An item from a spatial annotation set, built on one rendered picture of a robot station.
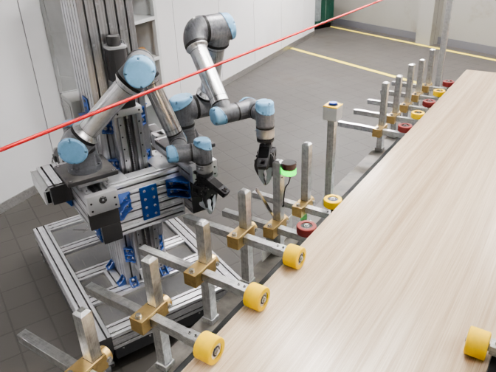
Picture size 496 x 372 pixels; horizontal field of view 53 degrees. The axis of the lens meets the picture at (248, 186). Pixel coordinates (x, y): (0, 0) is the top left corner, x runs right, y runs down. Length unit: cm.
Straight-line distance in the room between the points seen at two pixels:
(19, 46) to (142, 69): 247
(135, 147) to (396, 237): 128
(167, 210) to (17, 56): 224
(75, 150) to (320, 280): 108
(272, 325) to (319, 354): 17
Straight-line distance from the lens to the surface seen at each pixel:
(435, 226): 212
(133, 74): 198
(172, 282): 290
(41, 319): 322
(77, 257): 326
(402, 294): 174
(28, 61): 442
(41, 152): 459
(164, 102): 219
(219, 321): 190
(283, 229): 208
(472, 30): 915
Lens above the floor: 199
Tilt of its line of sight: 28 degrees down
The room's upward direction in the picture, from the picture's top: 2 degrees counter-clockwise
